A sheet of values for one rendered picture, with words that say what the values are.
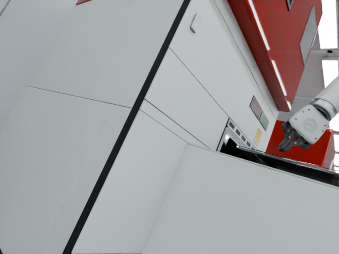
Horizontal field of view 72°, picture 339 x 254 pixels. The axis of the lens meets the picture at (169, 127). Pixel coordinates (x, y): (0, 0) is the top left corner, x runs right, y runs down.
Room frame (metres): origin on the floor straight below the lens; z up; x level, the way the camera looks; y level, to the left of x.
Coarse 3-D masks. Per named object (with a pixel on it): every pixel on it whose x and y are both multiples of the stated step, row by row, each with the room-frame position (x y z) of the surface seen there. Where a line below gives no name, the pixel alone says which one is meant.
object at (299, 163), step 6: (246, 150) 0.73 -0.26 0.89; (252, 150) 0.72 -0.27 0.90; (258, 150) 0.71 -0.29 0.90; (264, 156) 0.70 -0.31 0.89; (270, 156) 0.68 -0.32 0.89; (276, 156) 0.67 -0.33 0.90; (288, 162) 0.65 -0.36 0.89; (294, 162) 0.64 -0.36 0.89; (300, 162) 0.63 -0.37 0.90; (312, 168) 0.61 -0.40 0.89; (318, 168) 0.60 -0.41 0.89; (324, 168) 0.59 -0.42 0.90; (336, 174) 0.57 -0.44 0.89
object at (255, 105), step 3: (255, 99) 0.85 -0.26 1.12; (252, 102) 0.83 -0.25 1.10; (255, 102) 0.85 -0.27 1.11; (252, 105) 0.84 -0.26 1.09; (255, 105) 0.86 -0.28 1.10; (258, 105) 0.88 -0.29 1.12; (255, 108) 0.87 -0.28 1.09; (258, 108) 0.89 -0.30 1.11; (255, 111) 0.88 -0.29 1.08; (258, 111) 0.90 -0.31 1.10; (258, 114) 0.90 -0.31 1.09; (258, 117) 0.91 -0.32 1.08
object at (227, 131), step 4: (224, 128) 0.75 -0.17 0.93; (228, 128) 0.74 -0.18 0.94; (224, 132) 0.74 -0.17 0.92; (228, 132) 0.74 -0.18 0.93; (232, 132) 0.76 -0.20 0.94; (224, 136) 0.74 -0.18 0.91; (228, 136) 0.75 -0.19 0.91; (232, 136) 0.77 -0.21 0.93; (236, 136) 0.79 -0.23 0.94; (220, 140) 0.75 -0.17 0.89; (224, 140) 0.74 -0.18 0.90; (232, 140) 0.79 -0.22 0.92; (236, 140) 0.80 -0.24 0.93; (240, 140) 0.82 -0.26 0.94; (220, 144) 0.74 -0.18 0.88; (224, 144) 0.75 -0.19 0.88; (236, 144) 0.82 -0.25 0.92; (240, 144) 0.83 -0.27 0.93; (244, 144) 0.86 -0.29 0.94; (220, 148) 0.74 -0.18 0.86; (224, 148) 0.76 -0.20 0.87; (224, 152) 0.76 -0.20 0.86; (228, 152) 0.78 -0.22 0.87
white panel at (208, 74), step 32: (192, 0) 0.48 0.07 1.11; (224, 0) 0.55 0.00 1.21; (192, 32) 0.51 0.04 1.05; (224, 32) 0.59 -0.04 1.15; (160, 64) 0.48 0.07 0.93; (192, 64) 0.54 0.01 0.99; (224, 64) 0.64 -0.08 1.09; (256, 64) 0.78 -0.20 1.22; (160, 96) 0.50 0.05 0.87; (192, 96) 0.58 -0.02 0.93; (224, 96) 0.69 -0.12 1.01; (256, 96) 0.85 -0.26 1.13; (192, 128) 0.62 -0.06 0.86; (256, 128) 0.93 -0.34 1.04
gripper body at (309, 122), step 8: (296, 112) 0.70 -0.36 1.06; (304, 112) 0.68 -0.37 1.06; (312, 112) 0.67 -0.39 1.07; (320, 112) 0.67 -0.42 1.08; (288, 120) 0.72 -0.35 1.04; (296, 120) 0.68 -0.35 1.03; (304, 120) 0.67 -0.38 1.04; (312, 120) 0.67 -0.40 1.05; (320, 120) 0.67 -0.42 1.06; (296, 128) 0.67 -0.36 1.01; (304, 128) 0.67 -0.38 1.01; (312, 128) 0.67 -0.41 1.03; (320, 128) 0.67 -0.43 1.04; (296, 136) 0.72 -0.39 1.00; (304, 136) 0.67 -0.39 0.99; (312, 136) 0.67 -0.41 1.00; (320, 136) 0.67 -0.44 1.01; (312, 144) 0.68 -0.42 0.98
